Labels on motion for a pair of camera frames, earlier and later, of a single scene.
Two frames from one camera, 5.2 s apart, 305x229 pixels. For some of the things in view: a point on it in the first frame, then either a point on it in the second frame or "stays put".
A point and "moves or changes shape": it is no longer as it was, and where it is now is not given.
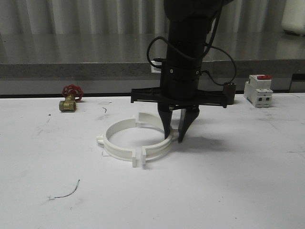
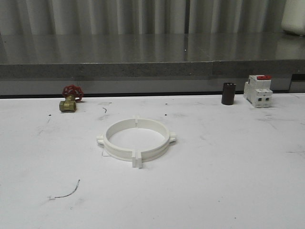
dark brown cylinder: [229, 90] stays put
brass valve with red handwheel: [72, 92] stays put
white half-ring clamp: [153, 152] moves or changes shape
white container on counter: [293, 16] stays put
